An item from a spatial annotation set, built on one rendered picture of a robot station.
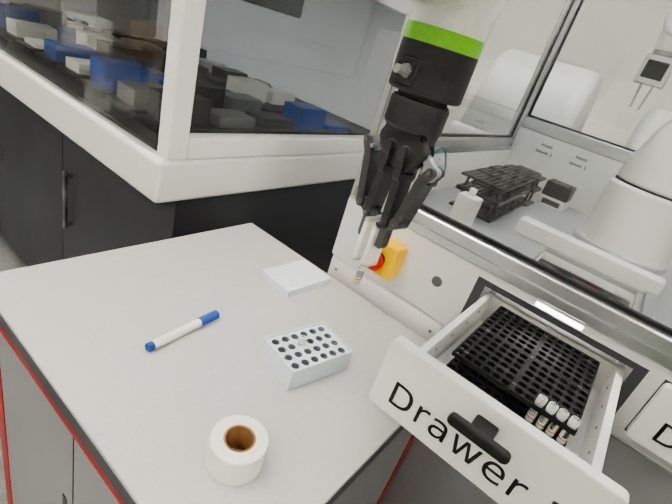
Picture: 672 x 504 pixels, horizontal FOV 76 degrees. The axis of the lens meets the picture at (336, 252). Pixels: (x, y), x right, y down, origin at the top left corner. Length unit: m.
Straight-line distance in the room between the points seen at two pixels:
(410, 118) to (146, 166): 0.68
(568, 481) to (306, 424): 0.33
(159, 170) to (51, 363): 0.49
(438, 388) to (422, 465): 0.55
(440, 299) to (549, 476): 0.42
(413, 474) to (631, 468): 0.45
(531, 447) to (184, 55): 0.88
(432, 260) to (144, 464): 0.59
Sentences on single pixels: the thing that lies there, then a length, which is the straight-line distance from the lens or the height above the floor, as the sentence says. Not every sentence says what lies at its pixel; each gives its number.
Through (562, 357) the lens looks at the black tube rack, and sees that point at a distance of 0.80.
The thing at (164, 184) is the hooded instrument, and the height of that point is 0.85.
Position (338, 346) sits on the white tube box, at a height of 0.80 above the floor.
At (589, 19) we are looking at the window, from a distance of 0.82.
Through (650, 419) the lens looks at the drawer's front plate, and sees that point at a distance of 0.86.
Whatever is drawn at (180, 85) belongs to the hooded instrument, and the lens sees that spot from 1.00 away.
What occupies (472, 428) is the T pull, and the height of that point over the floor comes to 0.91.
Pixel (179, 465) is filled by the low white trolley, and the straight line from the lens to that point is 0.60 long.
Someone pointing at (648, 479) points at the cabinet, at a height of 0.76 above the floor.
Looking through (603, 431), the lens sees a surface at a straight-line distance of 0.71.
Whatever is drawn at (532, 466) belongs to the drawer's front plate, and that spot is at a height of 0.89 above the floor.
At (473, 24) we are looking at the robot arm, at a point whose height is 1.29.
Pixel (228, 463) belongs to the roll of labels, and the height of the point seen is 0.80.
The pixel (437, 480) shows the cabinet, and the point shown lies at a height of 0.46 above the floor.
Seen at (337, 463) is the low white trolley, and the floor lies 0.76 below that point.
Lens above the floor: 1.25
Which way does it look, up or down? 26 degrees down
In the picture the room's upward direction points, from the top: 18 degrees clockwise
